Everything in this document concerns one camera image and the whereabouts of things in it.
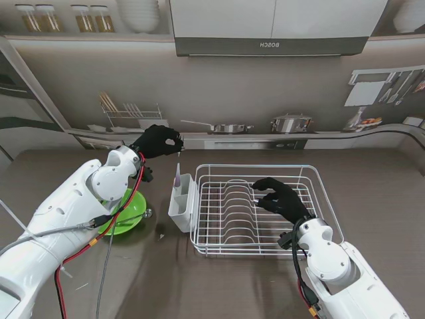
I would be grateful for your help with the white zip tie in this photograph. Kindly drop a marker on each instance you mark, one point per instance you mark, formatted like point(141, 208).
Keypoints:
point(13, 215)

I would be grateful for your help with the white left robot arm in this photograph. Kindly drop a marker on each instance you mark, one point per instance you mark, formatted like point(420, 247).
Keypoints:
point(66, 216)

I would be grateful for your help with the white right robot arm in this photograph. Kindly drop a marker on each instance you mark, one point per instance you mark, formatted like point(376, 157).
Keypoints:
point(328, 262)

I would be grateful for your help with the metal spoon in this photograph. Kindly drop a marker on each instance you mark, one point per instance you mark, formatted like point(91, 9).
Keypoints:
point(149, 212)

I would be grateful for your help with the metal fork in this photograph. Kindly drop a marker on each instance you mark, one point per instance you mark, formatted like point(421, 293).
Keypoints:
point(178, 174)

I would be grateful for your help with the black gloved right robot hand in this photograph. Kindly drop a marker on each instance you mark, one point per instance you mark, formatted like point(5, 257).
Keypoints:
point(292, 202)

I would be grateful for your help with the printed kitchen backdrop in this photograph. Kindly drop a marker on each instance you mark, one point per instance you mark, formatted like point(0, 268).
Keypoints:
point(232, 93)

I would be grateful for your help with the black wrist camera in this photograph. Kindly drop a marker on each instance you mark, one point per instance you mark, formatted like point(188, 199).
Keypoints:
point(285, 241)
point(147, 174)

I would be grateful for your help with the green plastic plate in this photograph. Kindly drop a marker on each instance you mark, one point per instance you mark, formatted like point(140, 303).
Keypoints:
point(134, 204)

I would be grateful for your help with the white plastic utensil holder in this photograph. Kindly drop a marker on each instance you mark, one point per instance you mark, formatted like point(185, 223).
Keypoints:
point(181, 209)

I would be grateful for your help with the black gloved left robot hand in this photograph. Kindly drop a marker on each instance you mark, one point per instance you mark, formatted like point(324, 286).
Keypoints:
point(156, 143)

